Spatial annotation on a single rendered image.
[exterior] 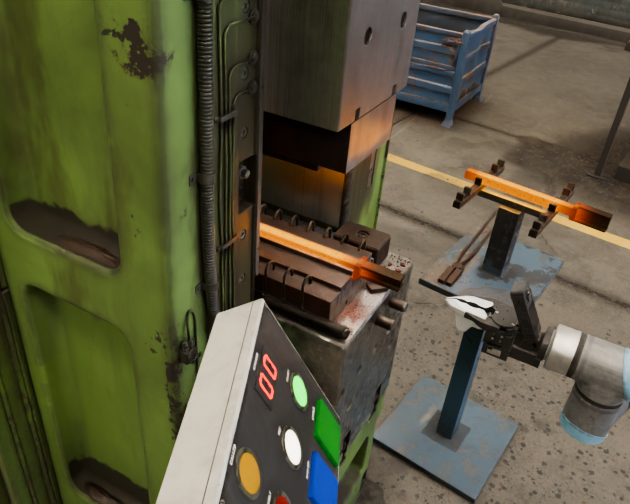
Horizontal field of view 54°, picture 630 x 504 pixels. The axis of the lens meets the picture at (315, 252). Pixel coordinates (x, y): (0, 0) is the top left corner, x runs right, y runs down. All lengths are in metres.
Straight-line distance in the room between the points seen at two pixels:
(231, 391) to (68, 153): 0.54
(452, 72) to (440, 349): 2.66
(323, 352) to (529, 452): 1.29
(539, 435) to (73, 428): 1.64
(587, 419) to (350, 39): 0.83
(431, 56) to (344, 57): 3.94
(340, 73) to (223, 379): 0.49
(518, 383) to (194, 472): 2.08
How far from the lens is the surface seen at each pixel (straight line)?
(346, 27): 0.96
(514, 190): 1.76
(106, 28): 0.89
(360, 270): 1.32
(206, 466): 0.71
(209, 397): 0.79
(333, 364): 1.30
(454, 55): 4.83
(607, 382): 1.25
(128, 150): 0.93
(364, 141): 1.13
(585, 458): 2.51
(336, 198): 1.56
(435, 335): 2.76
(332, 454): 0.96
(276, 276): 1.31
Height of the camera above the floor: 1.76
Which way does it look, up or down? 34 degrees down
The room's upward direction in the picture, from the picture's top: 5 degrees clockwise
